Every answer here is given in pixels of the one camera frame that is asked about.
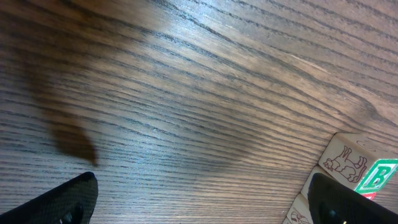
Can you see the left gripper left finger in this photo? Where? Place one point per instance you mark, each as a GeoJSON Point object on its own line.
{"type": "Point", "coordinates": [72, 202]}

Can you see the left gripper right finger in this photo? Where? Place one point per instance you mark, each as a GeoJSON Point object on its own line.
{"type": "Point", "coordinates": [330, 202]}

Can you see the yellow block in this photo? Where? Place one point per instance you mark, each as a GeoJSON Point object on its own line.
{"type": "Point", "coordinates": [299, 212]}

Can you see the green letter B block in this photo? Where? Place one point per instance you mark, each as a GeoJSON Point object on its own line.
{"type": "Point", "coordinates": [358, 162]}

